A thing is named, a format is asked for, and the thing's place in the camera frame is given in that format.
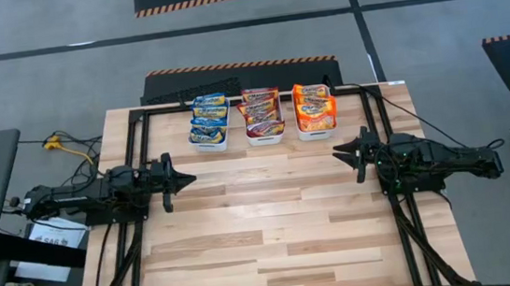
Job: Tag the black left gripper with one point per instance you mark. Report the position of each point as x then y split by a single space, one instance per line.
166 182

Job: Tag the yellow power plug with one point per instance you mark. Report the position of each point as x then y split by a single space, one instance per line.
52 143

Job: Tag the white plastic bin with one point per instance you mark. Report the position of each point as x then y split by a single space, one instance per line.
315 135
211 147
264 140

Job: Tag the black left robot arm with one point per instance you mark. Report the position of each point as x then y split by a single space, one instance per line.
91 194

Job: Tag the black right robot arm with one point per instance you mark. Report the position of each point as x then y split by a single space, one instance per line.
439 158

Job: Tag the black textured rubber mat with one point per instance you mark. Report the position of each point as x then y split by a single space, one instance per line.
198 92

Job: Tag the white printed papers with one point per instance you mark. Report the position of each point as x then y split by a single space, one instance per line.
55 237

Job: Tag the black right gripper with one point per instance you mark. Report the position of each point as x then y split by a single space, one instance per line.
366 151

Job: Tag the black desk crossbar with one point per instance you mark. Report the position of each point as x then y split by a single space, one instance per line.
35 251

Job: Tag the black aluminium table frame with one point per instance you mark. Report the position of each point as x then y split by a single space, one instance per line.
137 117

